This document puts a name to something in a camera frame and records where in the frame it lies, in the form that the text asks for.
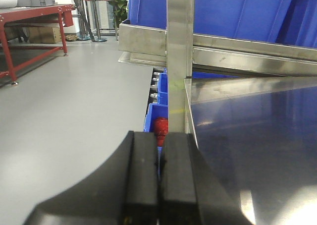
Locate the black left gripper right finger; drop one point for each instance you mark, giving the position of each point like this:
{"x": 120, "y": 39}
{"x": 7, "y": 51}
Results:
{"x": 190, "y": 192}

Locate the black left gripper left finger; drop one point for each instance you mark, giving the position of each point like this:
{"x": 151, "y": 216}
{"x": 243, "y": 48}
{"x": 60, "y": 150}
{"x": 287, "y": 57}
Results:
{"x": 121, "y": 191}

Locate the small blue parts bin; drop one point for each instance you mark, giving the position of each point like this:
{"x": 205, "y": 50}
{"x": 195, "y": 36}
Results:
{"x": 158, "y": 109}

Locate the red round object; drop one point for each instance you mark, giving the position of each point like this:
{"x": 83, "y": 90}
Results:
{"x": 161, "y": 126}

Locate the cardboard box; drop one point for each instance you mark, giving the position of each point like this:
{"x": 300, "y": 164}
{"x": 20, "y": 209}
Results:
{"x": 45, "y": 35}

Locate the blue crate left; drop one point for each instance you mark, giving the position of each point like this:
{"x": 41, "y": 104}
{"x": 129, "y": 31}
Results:
{"x": 257, "y": 20}

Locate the blue crate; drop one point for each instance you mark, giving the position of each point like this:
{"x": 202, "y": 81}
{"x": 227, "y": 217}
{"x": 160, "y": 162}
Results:
{"x": 257, "y": 20}
{"x": 299, "y": 27}

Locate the green potted plant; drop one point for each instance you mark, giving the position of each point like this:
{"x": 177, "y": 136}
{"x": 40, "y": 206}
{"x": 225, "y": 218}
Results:
{"x": 120, "y": 11}

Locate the blue crate right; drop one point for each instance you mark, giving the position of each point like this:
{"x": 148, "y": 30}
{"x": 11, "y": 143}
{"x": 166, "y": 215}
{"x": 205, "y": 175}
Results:
{"x": 299, "y": 27}

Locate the steel shelf front rail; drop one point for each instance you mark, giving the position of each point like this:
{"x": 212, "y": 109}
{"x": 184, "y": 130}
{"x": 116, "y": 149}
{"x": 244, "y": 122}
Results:
{"x": 147, "y": 45}

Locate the stanchion post with base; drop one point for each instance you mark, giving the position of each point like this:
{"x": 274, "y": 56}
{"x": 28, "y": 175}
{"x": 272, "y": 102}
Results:
{"x": 91, "y": 9}

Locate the red metal workbench frame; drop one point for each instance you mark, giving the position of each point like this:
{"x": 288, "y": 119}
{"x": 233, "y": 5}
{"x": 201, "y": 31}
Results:
{"x": 14, "y": 36}

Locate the steel shelf upright post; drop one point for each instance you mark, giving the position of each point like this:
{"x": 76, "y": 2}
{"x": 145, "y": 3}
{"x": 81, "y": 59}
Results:
{"x": 179, "y": 53}

